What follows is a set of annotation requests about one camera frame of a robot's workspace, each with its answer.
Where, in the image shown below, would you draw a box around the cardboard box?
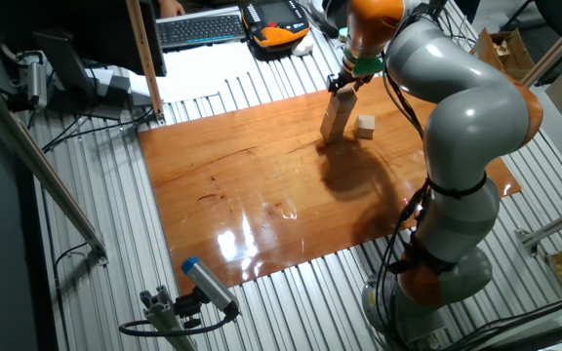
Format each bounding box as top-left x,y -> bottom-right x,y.
470,27 -> 536,82

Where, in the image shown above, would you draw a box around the person hand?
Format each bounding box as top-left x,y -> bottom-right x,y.
158,0 -> 187,20

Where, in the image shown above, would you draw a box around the black cable bundle along arm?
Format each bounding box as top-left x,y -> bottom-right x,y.
372,177 -> 432,342

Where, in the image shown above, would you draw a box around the black round device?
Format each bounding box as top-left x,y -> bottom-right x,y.
309,0 -> 350,39

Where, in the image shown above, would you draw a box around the varnished wooden board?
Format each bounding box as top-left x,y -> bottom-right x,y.
138,75 -> 523,296

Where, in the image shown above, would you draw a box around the orange and black teach pendant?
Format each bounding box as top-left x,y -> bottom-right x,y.
240,0 -> 311,54

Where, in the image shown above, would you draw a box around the tan frame post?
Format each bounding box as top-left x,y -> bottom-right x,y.
125,0 -> 167,124

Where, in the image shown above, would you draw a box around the black monitor with stand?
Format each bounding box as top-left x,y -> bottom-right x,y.
0,0 -> 168,122

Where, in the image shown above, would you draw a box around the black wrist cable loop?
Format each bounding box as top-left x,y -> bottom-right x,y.
381,65 -> 426,140

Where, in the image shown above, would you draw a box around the white paper sheets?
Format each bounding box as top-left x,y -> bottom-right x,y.
128,41 -> 246,106

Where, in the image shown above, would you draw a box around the black camera cable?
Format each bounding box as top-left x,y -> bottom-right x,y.
118,301 -> 239,338

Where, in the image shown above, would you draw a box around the black floor cable bundle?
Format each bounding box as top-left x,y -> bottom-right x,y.
434,291 -> 562,351

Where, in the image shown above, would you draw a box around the grey aluminium frame strut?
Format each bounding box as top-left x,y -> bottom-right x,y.
522,2 -> 562,89
513,198 -> 562,257
0,67 -> 110,267

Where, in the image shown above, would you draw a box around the aluminium profile camera post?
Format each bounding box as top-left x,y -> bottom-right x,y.
139,285 -> 198,351

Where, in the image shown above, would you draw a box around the silver camera with blue cap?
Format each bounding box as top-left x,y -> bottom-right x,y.
181,255 -> 241,319

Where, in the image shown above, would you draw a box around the green camera mount flange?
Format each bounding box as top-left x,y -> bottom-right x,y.
341,48 -> 385,78

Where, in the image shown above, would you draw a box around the silver camera on clamp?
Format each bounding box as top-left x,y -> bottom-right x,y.
16,50 -> 51,112

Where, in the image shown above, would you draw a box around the white rounded object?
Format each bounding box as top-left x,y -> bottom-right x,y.
291,34 -> 316,58

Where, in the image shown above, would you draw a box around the black keyboard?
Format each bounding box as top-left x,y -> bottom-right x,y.
156,13 -> 248,53

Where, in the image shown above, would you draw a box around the black desk cables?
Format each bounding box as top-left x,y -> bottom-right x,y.
40,104 -> 156,153

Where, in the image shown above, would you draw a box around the light wooden cube block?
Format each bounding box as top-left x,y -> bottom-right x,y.
319,127 -> 344,146
353,114 -> 377,141
326,100 -> 354,124
321,115 -> 348,137
331,86 -> 359,107

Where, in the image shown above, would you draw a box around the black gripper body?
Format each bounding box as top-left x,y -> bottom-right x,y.
334,71 -> 369,89

